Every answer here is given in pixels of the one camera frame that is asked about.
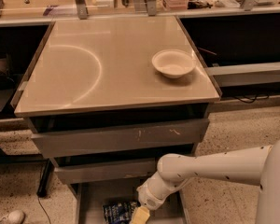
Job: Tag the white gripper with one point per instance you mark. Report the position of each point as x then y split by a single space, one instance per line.
147 199

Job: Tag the white bowl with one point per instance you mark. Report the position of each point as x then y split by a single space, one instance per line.
173 63

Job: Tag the grey top drawer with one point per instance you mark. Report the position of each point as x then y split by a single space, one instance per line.
120 138

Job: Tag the white shoe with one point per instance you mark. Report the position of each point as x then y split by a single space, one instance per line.
14 217

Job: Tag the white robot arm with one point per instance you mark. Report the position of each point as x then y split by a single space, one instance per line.
259 166

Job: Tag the grey open bottom drawer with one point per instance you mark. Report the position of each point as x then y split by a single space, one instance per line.
94 195

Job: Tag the metal bracket left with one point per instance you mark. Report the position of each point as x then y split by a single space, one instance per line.
82 11

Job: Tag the grey middle drawer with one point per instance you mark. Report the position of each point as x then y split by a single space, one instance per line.
111 168

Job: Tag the grey drawer cabinet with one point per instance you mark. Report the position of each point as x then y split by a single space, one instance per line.
98 73

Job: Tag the blue chip bag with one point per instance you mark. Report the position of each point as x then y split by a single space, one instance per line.
119 213

